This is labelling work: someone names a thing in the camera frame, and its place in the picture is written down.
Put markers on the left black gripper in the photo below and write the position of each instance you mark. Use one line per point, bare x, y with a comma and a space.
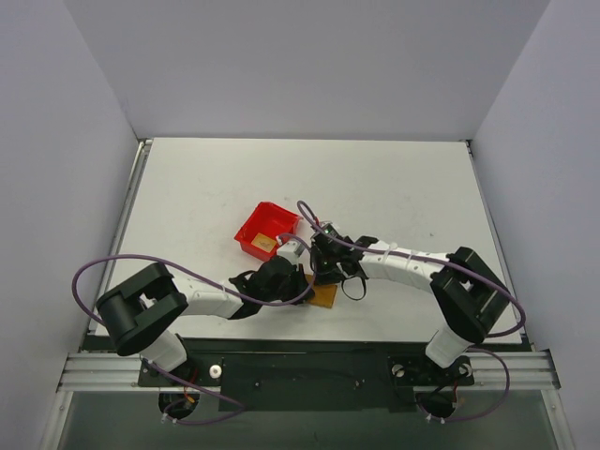
297, 281

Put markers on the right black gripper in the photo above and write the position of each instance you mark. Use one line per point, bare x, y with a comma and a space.
325, 264

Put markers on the red plastic bin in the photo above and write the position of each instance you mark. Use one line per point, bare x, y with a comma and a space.
269, 219

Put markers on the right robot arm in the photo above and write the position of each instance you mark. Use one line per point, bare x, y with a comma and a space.
467, 292

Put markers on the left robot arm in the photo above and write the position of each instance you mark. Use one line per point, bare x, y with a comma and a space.
138, 312

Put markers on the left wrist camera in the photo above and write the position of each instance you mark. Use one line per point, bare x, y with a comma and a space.
291, 250

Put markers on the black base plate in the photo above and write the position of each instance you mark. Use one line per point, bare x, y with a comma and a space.
319, 376

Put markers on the aluminium frame rail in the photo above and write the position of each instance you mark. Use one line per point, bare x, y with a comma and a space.
108, 372

